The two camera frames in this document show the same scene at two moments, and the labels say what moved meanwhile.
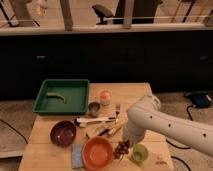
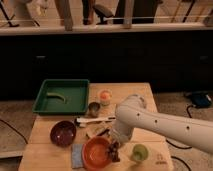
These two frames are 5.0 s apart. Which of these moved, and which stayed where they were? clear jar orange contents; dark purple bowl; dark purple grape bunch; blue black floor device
Moved: dark purple grape bunch
Stayed: dark purple bowl; clear jar orange contents; blue black floor device
